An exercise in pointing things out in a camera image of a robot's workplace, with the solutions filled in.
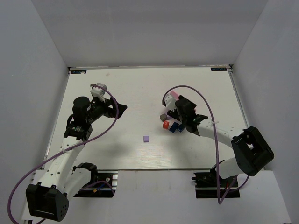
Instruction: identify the long dark blue block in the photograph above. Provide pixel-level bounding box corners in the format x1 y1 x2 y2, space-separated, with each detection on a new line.
169 122 179 133

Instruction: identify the small dark blue block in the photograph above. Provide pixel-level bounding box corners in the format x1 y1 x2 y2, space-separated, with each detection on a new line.
177 124 185 133

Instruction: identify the olive grey wood cube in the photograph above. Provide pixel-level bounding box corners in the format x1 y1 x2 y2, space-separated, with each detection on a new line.
160 113 168 122

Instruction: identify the red letter wood cube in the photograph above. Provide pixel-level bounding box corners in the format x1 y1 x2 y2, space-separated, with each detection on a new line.
163 120 170 129

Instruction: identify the pink plastic box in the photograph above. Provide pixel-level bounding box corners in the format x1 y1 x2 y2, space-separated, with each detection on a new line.
170 91 179 99

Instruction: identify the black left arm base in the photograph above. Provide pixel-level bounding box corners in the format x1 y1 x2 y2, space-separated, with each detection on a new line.
72 162 118 198

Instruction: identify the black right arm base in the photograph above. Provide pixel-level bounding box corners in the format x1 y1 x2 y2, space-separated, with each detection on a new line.
192 172 240 199

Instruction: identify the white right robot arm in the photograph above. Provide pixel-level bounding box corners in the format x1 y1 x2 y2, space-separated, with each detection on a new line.
163 94 274 179

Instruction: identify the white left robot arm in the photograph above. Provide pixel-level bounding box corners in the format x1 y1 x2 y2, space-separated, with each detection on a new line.
26 97 127 222

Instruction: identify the blue label right corner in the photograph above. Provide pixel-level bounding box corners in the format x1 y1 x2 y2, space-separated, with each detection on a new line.
211 67 227 71

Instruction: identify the blue label corner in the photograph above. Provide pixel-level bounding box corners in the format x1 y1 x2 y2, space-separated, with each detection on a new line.
71 70 87 74
211 67 227 71

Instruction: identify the blue label left corner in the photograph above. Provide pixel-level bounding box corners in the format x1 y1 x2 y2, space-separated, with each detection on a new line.
71 70 87 74

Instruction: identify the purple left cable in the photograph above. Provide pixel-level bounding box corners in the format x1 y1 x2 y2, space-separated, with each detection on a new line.
7 84 119 224

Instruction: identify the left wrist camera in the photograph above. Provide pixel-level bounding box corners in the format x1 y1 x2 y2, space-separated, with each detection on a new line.
90 83 107 103

